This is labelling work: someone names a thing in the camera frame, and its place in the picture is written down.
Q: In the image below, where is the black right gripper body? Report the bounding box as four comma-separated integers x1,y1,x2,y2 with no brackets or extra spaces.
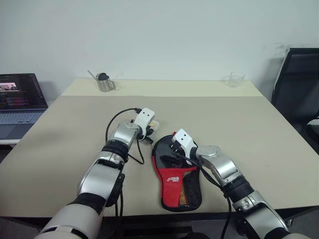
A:
168,141,187,157

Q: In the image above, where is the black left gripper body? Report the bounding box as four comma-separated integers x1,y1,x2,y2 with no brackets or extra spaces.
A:
139,125,154,145

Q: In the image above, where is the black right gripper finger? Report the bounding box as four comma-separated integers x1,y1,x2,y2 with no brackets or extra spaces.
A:
160,154,180,165

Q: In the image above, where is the black and red paddle case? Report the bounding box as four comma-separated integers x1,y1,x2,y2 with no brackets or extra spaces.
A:
151,133,202,213

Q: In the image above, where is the stainless steel cup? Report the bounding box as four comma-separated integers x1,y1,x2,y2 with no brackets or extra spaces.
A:
96,74,117,93

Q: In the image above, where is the clear glass cup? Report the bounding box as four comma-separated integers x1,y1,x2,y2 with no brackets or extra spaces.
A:
223,72,246,89

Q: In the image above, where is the open grey laptop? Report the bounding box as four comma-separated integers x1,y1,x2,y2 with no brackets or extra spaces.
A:
0,73,49,140

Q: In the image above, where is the black office chair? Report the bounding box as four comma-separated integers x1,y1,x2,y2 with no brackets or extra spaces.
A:
271,47,319,150

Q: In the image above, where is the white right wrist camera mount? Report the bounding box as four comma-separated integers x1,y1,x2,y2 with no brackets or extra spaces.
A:
173,128,198,155

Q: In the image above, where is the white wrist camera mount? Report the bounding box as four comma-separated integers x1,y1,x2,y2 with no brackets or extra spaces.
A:
173,128,198,155
131,108,156,134

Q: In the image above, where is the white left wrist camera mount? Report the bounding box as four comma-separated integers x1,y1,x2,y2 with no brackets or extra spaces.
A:
131,108,156,134

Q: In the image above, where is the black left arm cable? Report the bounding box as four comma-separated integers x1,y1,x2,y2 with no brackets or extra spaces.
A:
105,107,145,165

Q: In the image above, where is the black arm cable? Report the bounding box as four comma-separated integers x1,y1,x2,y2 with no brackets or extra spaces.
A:
173,151,233,239
105,107,145,165

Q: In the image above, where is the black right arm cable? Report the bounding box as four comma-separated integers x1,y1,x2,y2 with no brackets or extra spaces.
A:
173,151,233,239

